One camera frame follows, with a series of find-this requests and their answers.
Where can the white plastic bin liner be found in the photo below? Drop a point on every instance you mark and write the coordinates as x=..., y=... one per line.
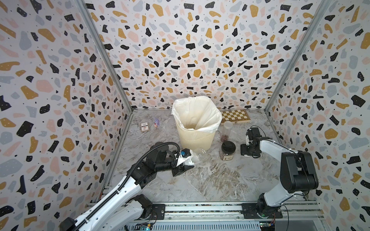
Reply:
x=196, y=114

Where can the wooden folding chess board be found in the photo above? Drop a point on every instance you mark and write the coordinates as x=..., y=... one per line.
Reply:
x=235, y=116

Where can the cream ribbed trash bin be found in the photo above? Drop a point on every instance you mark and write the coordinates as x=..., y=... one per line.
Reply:
x=192, y=139

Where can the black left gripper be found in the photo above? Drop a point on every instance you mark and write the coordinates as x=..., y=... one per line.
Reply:
x=178, y=170

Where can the black lid brown jar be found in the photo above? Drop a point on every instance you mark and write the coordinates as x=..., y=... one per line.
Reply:
x=227, y=150

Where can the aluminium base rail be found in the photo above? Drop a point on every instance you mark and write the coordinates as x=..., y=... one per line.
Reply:
x=211, y=216

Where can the aluminium corner post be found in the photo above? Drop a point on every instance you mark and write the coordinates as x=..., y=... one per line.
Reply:
x=322, y=8
x=101, y=48

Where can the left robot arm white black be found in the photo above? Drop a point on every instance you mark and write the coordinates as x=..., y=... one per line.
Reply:
x=125, y=203

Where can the aluminium corner post left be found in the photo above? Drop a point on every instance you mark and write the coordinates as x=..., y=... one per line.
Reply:
x=101, y=48

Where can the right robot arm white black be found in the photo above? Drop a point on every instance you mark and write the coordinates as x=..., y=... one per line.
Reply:
x=297, y=171

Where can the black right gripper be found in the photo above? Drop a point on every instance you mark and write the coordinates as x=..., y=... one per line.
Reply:
x=243, y=150

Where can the clear labelled plastic jar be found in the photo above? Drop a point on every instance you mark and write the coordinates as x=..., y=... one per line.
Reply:
x=198, y=155

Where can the small playing card box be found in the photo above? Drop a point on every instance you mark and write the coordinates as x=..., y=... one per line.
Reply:
x=144, y=127

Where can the small purple pink bottle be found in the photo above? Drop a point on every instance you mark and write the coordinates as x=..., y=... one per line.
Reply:
x=156, y=123

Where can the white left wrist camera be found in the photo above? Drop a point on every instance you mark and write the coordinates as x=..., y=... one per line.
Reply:
x=185, y=158

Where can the aluminium corner post right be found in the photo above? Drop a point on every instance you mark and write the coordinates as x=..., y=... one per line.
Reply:
x=322, y=8

